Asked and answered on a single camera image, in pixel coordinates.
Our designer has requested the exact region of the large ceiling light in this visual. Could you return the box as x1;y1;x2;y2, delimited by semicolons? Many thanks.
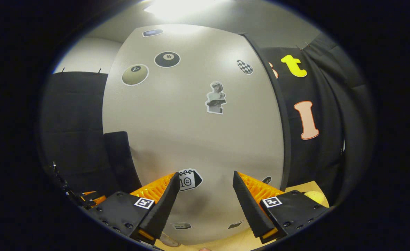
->
144;0;237;21

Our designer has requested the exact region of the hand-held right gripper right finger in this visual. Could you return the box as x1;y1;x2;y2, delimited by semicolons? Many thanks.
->
233;171;331;244

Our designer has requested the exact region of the yellow plush toy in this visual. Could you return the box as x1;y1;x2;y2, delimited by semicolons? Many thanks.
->
303;191;327;207

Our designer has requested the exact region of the black door handle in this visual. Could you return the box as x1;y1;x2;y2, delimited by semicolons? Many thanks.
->
104;131;142;194

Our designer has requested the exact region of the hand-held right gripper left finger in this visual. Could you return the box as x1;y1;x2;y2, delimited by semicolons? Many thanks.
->
88;172;181;244

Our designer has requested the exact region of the black backdrop cloth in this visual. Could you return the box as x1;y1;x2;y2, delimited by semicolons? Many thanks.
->
39;33;374;206

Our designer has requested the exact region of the grey cabinet door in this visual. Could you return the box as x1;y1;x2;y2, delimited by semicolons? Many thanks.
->
102;24;285;245

